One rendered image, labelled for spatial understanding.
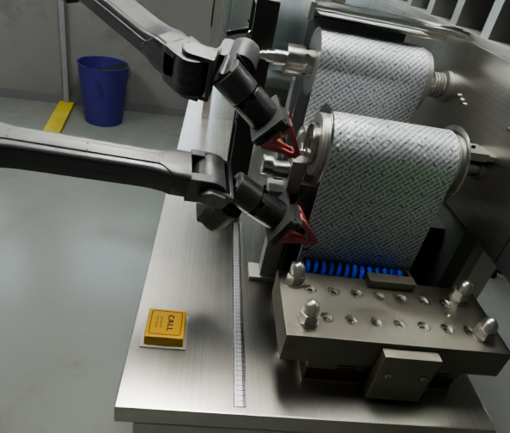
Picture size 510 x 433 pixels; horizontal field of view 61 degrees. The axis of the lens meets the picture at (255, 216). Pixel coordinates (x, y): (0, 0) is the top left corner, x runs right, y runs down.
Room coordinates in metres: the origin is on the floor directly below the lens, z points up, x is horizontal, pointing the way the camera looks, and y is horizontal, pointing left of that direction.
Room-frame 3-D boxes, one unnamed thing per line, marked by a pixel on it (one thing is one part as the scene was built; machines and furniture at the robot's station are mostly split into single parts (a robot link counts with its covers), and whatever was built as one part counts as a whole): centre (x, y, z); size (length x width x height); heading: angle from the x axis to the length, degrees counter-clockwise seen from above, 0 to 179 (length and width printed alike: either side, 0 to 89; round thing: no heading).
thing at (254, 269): (0.79, -0.04, 1.05); 0.06 x 0.05 x 0.31; 99
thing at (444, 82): (1.05, -0.33, 1.33); 0.07 x 0.07 x 0.07; 9
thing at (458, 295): (0.68, -0.42, 1.05); 0.04 x 0.04 x 0.04
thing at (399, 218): (0.72, -0.22, 1.12); 0.23 x 0.01 x 0.18; 99
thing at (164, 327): (0.56, 0.12, 0.91); 0.07 x 0.07 x 0.02; 9
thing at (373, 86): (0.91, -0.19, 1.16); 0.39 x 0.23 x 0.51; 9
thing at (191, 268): (1.69, 0.03, 0.88); 2.52 x 0.66 x 0.04; 9
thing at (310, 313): (0.54, -0.12, 1.05); 0.04 x 0.04 x 0.04
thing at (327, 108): (0.76, -0.09, 1.25); 0.15 x 0.01 x 0.15; 9
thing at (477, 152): (0.81, -0.38, 1.28); 0.06 x 0.05 x 0.02; 99
